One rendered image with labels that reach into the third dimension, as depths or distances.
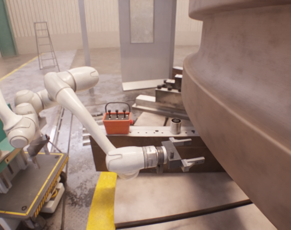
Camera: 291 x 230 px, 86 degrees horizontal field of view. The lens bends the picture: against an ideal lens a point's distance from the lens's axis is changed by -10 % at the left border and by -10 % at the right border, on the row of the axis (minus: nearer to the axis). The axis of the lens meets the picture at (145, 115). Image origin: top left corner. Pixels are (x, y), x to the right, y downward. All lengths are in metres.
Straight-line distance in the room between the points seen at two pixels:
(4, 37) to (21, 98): 13.73
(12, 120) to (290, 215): 1.10
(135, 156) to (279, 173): 0.49
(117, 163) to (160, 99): 1.66
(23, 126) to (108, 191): 1.14
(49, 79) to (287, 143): 1.03
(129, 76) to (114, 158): 3.72
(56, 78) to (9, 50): 14.22
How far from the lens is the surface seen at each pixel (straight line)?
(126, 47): 4.20
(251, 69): 0.87
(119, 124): 1.25
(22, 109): 1.06
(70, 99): 0.89
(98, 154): 1.44
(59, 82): 0.96
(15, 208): 1.57
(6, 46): 15.19
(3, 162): 1.34
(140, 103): 2.50
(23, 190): 1.66
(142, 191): 1.39
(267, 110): 0.74
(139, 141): 1.30
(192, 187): 1.46
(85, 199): 1.81
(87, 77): 1.04
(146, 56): 4.35
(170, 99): 2.22
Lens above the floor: 1.41
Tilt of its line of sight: 28 degrees down
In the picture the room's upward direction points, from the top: straight up
